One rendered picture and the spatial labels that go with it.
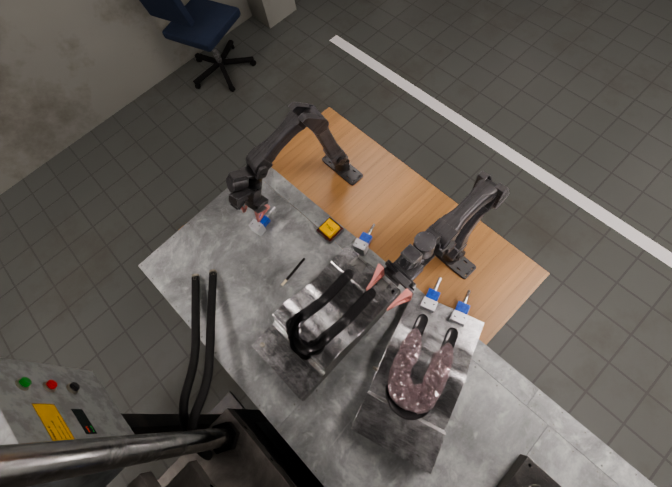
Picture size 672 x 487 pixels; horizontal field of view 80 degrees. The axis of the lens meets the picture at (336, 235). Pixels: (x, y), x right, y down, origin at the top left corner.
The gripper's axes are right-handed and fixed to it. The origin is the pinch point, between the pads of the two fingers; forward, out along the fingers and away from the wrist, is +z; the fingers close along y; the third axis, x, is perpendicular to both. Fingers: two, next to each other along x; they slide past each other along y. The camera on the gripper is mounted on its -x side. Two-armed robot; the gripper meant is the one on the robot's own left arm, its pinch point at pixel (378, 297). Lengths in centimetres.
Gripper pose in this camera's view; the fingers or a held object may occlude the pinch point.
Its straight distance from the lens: 110.3
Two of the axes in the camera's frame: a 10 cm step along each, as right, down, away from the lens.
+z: -7.2, 6.6, -2.0
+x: 1.2, 4.0, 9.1
